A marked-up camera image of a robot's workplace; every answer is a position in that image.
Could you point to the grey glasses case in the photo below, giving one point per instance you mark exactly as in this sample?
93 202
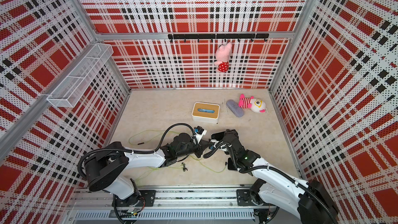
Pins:
234 107

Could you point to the white wire mesh basket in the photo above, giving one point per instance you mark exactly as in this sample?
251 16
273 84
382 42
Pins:
69 92

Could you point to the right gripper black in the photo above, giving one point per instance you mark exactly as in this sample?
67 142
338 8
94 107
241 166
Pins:
235 134

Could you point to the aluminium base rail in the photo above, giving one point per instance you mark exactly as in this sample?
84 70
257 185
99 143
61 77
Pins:
191 202

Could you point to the pink pig plush hanging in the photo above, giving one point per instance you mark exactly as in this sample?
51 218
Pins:
222 57

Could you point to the white tissue box wooden top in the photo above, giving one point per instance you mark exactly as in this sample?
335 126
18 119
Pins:
206 112

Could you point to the pink striped plush toy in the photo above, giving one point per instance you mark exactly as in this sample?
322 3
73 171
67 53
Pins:
252 103

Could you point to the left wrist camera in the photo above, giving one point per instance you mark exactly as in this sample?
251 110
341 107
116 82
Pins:
199 132

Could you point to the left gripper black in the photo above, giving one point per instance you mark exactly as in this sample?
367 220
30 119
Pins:
201 147

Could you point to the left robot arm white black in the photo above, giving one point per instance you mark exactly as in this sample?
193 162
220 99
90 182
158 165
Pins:
103 168

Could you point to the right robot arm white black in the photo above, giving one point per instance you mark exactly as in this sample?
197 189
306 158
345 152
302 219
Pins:
309 201

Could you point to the purple-edged black smartphone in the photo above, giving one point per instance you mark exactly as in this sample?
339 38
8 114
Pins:
231 165

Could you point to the black hook rail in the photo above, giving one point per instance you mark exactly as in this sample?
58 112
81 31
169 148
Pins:
250 36

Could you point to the silver-edged black smartphone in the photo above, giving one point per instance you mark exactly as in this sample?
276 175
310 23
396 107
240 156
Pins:
217 136

